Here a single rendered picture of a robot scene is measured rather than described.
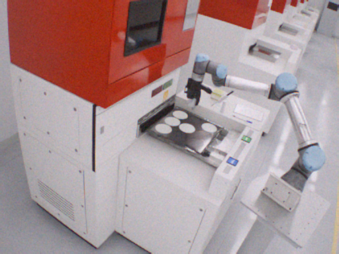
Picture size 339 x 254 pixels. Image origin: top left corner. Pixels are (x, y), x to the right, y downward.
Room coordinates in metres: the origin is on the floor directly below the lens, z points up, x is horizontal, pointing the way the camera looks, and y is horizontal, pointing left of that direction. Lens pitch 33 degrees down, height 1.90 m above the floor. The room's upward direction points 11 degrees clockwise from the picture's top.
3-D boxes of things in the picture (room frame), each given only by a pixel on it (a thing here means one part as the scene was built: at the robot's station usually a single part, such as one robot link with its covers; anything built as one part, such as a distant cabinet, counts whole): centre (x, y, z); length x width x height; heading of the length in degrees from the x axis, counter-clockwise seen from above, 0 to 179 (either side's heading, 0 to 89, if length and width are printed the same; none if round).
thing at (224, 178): (1.32, -0.41, 0.89); 0.55 x 0.09 x 0.14; 156
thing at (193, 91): (1.58, -0.10, 1.15); 0.09 x 0.08 x 0.12; 111
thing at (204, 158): (1.39, -0.11, 0.84); 0.50 x 0.02 x 0.03; 66
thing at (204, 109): (1.84, -0.35, 0.89); 0.62 x 0.35 x 0.14; 66
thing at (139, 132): (1.59, 0.09, 0.89); 0.44 x 0.02 x 0.10; 156
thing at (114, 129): (1.44, 0.18, 1.02); 0.82 x 0.03 x 0.40; 156
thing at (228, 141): (1.43, -0.35, 0.87); 0.36 x 0.08 x 0.03; 156
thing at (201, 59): (1.58, -0.11, 1.31); 0.09 x 0.08 x 0.11; 69
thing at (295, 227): (1.11, -0.72, 0.75); 0.45 x 0.44 x 0.13; 50
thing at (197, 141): (1.52, -0.11, 0.90); 0.34 x 0.34 x 0.01; 66
